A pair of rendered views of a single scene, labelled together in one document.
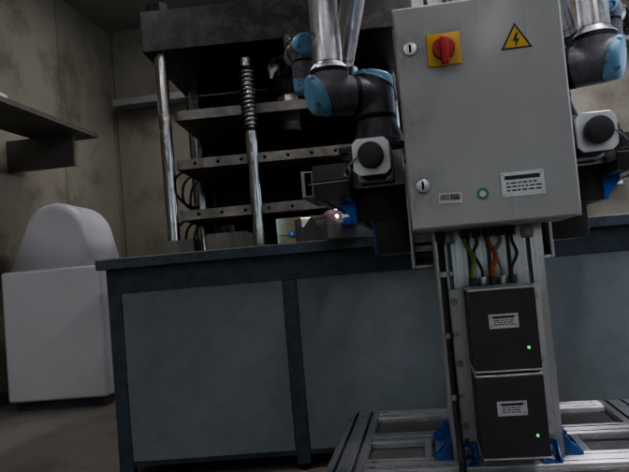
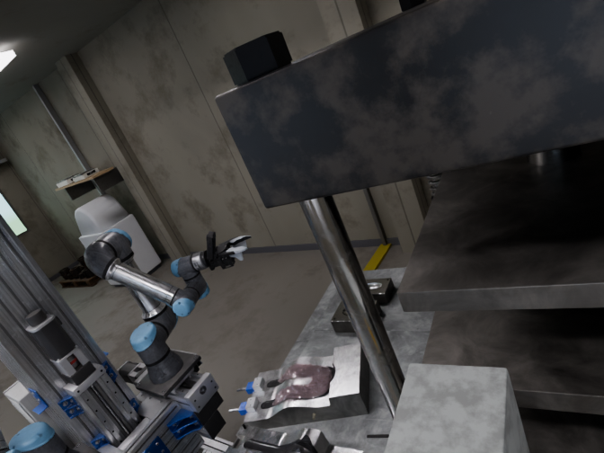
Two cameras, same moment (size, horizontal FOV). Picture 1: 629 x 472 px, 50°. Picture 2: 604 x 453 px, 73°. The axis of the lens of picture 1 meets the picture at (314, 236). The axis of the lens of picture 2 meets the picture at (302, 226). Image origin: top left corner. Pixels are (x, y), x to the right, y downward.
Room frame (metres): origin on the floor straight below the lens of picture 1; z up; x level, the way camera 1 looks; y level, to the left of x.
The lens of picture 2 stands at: (3.49, -1.09, 2.01)
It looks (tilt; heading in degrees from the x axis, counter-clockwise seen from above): 21 degrees down; 123
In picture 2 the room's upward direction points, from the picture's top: 24 degrees counter-clockwise
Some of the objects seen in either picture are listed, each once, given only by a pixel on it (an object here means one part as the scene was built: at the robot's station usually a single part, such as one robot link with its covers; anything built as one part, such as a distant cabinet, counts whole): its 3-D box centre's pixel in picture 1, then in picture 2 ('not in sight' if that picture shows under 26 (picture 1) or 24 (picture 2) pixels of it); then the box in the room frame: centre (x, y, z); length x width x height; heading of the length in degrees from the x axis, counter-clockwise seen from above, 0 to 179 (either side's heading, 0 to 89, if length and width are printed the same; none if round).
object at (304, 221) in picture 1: (342, 226); (306, 386); (2.56, -0.11, 0.85); 0.50 x 0.26 x 0.11; 14
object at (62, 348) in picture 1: (68, 302); not in sight; (4.26, 1.60, 0.62); 0.67 x 0.55 x 1.24; 82
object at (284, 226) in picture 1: (308, 236); not in sight; (3.46, 0.03, 0.87); 0.50 x 0.27 x 0.17; 177
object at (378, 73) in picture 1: (372, 94); (148, 341); (1.97, -0.21, 1.20); 0.13 x 0.12 x 0.14; 107
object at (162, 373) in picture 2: (378, 132); (161, 362); (1.97, -0.21, 1.09); 0.15 x 0.15 x 0.10
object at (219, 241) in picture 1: (230, 242); (356, 315); (2.65, 0.33, 0.83); 0.20 x 0.15 x 0.07; 177
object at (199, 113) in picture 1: (290, 121); (581, 158); (3.60, 0.07, 1.51); 1.10 x 0.70 x 0.05; 87
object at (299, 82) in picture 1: (309, 77); (195, 287); (2.19, -0.03, 1.34); 0.11 x 0.08 x 0.11; 107
